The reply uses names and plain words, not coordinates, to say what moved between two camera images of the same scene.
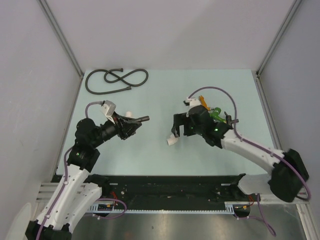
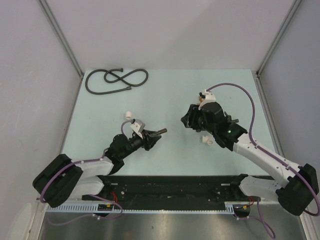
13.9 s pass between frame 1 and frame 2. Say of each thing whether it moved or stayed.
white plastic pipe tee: moved
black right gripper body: moved
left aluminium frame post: stayed
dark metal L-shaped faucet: stayed
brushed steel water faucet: moved
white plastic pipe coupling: stayed
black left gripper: moved
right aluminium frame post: stayed
